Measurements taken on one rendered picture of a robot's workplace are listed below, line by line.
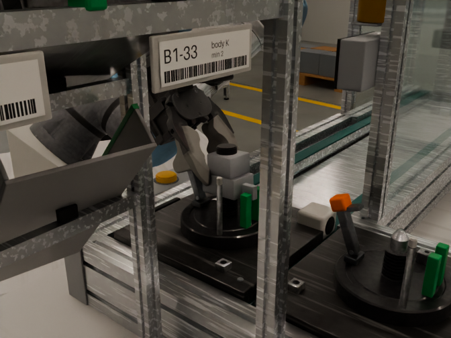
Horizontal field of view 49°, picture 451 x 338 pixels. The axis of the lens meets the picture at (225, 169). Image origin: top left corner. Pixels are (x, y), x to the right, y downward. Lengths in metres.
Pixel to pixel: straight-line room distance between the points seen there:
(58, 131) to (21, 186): 0.74
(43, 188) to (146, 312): 0.24
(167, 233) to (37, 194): 0.34
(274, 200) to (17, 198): 0.20
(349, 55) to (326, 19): 9.69
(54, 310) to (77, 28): 0.61
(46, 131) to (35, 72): 0.91
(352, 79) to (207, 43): 0.45
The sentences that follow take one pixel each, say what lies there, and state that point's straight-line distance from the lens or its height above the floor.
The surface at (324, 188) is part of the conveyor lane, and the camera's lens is 1.03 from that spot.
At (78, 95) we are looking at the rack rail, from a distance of 0.45.
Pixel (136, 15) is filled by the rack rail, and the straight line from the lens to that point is 0.26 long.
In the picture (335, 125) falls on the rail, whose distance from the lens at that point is 1.32.
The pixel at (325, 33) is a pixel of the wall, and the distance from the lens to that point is 10.44.
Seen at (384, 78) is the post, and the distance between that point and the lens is 0.76.
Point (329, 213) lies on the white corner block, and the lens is 0.76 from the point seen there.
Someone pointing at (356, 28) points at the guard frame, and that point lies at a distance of 1.47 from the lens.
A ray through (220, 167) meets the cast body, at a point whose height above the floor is 1.07.
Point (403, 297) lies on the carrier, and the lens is 0.57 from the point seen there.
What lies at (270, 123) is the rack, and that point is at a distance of 0.39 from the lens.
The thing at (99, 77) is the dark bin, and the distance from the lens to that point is 0.48.
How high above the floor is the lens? 1.33
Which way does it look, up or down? 22 degrees down
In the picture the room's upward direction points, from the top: straight up
